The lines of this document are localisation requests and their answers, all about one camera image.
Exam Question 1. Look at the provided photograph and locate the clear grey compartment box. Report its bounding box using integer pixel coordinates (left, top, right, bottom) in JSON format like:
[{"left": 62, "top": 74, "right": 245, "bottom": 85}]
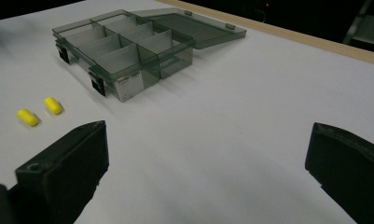
[{"left": 51, "top": 7, "right": 248, "bottom": 103}]

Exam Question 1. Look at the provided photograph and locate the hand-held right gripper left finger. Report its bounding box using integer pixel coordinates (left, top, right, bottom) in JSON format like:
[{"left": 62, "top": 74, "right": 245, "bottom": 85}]
[{"left": 7, "top": 120, "right": 110, "bottom": 224}]

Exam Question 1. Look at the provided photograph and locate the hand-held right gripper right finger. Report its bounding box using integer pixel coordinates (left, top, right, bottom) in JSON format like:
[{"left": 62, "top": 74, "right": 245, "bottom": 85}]
[{"left": 304, "top": 121, "right": 374, "bottom": 224}]

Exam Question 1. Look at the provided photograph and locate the yellow foam earplug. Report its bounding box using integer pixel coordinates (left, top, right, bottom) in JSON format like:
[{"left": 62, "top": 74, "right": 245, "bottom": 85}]
[
  {"left": 43, "top": 96, "right": 64, "bottom": 116},
  {"left": 16, "top": 107, "right": 40, "bottom": 128}
]

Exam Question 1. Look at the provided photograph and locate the metal stand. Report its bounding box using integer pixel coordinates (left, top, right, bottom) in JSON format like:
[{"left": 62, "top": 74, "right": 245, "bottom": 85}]
[{"left": 341, "top": 0, "right": 374, "bottom": 48}]

